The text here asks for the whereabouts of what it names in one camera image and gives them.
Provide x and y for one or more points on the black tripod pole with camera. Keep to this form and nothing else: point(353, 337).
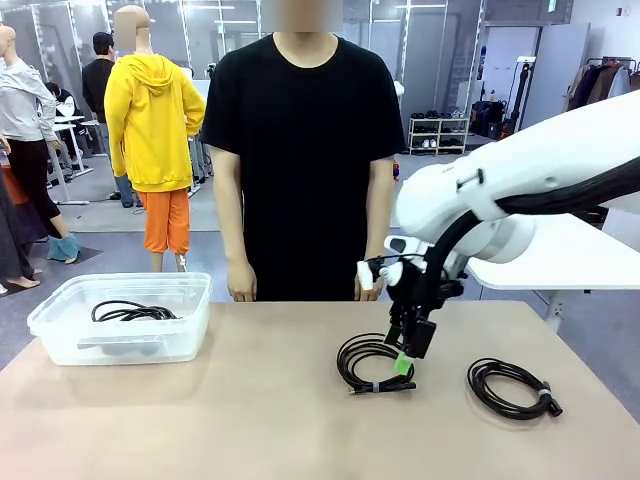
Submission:
point(520, 100)

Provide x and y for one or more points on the white shoe rack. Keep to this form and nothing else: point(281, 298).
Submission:
point(440, 132)

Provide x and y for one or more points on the black bags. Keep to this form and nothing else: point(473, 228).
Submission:
point(485, 120)

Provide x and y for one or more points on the large white table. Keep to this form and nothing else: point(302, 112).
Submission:
point(575, 260)

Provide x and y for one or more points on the clear plastic storage box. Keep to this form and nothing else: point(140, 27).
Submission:
point(75, 325)

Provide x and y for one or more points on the person's left hand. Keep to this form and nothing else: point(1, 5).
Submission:
point(377, 290)

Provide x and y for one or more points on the grey partition panel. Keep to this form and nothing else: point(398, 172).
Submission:
point(555, 65)

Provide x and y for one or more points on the mannequin in yellow hoodie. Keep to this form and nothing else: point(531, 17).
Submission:
point(150, 125)

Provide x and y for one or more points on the person's right forearm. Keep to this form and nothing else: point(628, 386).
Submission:
point(235, 240)

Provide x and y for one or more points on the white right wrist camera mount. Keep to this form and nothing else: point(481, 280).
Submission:
point(364, 274)

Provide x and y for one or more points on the man in black sweater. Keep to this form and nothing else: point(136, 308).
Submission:
point(97, 90)

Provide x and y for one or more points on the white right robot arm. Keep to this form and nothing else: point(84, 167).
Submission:
point(500, 170)

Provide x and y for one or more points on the person's left forearm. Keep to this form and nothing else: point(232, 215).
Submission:
point(377, 225)

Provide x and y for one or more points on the mannequin in dark skirt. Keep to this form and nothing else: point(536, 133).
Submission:
point(10, 240)

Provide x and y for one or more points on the person in black t-shirt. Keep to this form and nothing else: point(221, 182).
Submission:
point(300, 150)

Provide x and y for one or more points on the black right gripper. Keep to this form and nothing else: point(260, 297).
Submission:
point(415, 295)

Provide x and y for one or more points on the teal cloth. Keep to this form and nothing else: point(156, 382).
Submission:
point(65, 248)

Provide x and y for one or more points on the orange object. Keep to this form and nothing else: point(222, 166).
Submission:
point(14, 187)

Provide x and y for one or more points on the orange bag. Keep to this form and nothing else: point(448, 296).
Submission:
point(396, 170)

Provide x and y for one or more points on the white office desk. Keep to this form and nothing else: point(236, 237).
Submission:
point(70, 122)

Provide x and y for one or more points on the mannequin in grey top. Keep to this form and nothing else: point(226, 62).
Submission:
point(20, 100)

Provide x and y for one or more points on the clothes rack with coats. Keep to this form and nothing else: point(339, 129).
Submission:
point(600, 82)

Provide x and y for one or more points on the seated person in varsity jacket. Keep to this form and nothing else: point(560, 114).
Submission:
point(62, 100)

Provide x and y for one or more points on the person's right hand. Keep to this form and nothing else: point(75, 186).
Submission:
point(242, 285)

